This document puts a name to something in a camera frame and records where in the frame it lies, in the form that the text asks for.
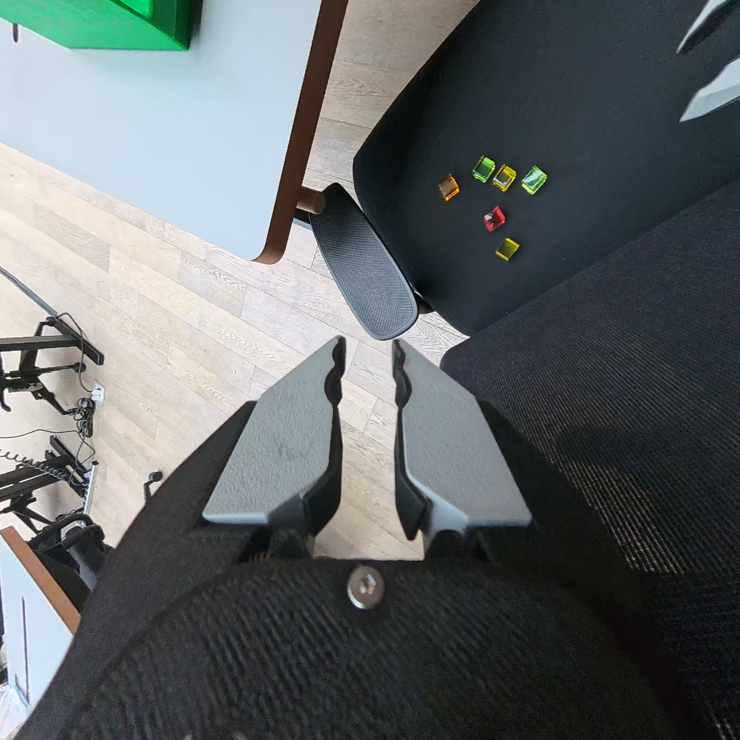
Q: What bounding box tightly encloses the black coiled cable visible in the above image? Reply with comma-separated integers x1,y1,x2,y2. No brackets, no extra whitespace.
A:
0,448,76,481

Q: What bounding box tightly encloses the black cable bundle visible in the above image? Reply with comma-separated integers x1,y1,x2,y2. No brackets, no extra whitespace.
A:
58,312,100,457

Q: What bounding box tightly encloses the black mesh chair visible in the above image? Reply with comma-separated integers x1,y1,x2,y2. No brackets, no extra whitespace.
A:
28,513,114,595

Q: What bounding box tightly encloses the black metal frame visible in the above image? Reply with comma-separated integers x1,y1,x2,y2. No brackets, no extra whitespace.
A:
0,315,106,414
0,436,99,533

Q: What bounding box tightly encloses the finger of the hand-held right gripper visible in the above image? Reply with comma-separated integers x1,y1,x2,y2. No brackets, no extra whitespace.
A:
676,0,740,56
679,61,740,123

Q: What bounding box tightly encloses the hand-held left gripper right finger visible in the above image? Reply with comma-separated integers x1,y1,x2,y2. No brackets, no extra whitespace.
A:
391,338,533,562

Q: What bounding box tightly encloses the blue-grey desk with wooden edge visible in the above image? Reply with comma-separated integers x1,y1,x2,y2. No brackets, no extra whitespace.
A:
0,526,82,713
0,0,350,266

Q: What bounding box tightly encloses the green box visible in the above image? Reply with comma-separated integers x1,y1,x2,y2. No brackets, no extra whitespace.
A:
0,0,203,52

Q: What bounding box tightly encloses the black office chair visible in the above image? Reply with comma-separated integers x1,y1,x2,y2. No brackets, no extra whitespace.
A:
309,0,740,740

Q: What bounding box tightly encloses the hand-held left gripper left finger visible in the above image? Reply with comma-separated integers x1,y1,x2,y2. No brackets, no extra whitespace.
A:
202,336,348,560

